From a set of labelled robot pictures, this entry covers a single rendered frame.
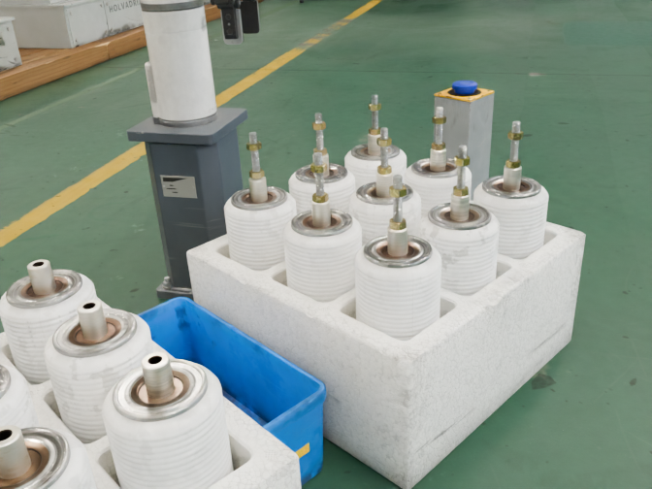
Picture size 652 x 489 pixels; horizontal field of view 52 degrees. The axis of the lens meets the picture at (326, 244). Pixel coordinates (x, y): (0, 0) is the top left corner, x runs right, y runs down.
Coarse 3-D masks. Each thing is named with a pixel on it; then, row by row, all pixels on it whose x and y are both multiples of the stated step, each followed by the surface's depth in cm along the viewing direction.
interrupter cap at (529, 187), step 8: (496, 176) 92; (488, 184) 89; (496, 184) 90; (520, 184) 90; (528, 184) 89; (536, 184) 89; (488, 192) 87; (496, 192) 87; (504, 192) 87; (512, 192) 87; (520, 192) 86; (528, 192) 86; (536, 192) 86
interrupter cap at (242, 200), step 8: (240, 192) 91; (248, 192) 91; (272, 192) 91; (280, 192) 90; (232, 200) 89; (240, 200) 89; (248, 200) 89; (272, 200) 88; (280, 200) 88; (240, 208) 87; (248, 208) 86; (256, 208) 86; (264, 208) 86; (272, 208) 87
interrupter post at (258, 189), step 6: (252, 180) 87; (258, 180) 87; (264, 180) 88; (252, 186) 88; (258, 186) 88; (264, 186) 88; (252, 192) 88; (258, 192) 88; (264, 192) 88; (252, 198) 89; (258, 198) 88; (264, 198) 89
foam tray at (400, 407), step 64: (192, 256) 92; (576, 256) 92; (256, 320) 86; (320, 320) 76; (448, 320) 74; (512, 320) 83; (384, 384) 72; (448, 384) 75; (512, 384) 88; (384, 448) 76; (448, 448) 80
